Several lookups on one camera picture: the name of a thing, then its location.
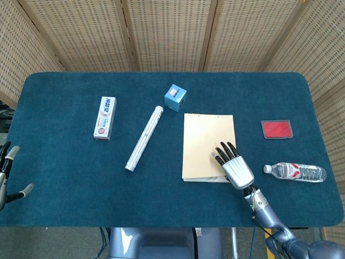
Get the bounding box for yellow spiral notepad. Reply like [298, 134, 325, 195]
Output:
[182, 113, 237, 183]

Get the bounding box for blue felt table cloth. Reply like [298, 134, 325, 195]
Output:
[0, 71, 342, 228]

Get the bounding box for clear plastic water bottle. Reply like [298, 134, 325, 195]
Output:
[263, 162, 327, 183]

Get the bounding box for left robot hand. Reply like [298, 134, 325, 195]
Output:
[0, 141, 35, 211]

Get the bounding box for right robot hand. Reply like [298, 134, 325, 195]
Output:
[211, 141, 256, 190]

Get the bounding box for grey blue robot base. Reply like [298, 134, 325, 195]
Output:
[107, 227, 223, 259]

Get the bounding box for white red toothpaste box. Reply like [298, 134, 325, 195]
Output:
[93, 96, 118, 141]

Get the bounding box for woven bamboo folding screen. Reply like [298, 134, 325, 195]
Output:
[0, 0, 345, 245]

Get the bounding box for small blue cube box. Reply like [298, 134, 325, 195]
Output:
[164, 84, 188, 112]

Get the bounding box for red card in clear sleeve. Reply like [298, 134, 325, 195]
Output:
[260, 120, 294, 140]

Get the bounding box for silver foil roll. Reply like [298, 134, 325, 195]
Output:
[125, 105, 164, 172]

